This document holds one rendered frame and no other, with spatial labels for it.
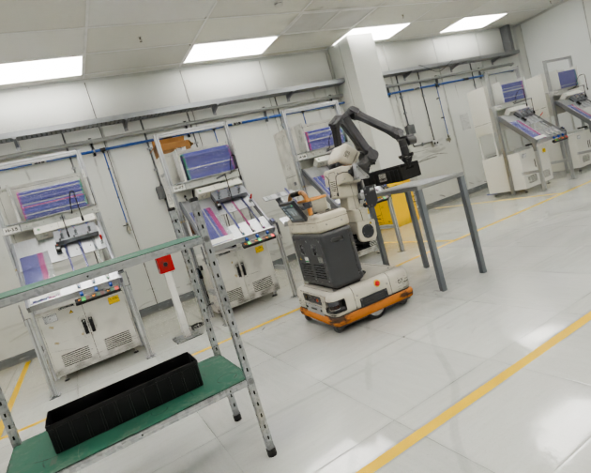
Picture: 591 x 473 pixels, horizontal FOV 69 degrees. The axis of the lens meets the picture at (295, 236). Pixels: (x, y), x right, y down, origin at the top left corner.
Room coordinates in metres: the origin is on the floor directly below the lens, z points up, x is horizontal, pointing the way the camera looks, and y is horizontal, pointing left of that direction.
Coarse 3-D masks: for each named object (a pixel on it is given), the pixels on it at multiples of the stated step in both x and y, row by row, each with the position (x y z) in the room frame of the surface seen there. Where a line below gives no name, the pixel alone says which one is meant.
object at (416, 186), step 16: (448, 176) 3.19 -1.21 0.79; (384, 192) 3.46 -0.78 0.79; (400, 192) 3.27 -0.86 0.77; (416, 192) 3.10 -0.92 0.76; (464, 192) 3.23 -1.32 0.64; (464, 208) 3.26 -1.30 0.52; (416, 224) 3.84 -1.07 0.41; (432, 240) 3.08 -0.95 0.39; (384, 256) 3.69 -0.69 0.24; (432, 256) 3.09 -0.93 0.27; (480, 256) 3.23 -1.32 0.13; (480, 272) 3.25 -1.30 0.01
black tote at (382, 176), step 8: (416, 160) 3.17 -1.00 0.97; (392, 168) 3.19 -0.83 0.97; (400, 168) 3.11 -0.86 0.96; (408, 168) 3.14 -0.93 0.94; (416, 168) 3.16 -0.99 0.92; (376, 176) 3.40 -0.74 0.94; (384, 176) 3.31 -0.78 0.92; (392, 176) 3.22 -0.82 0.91; (400, 176) 3.13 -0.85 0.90; (408, 176) 3.13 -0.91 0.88; (368, 184) 3.54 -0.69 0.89; (376, 184) 3.43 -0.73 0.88; (384, 184) 3.34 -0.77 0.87
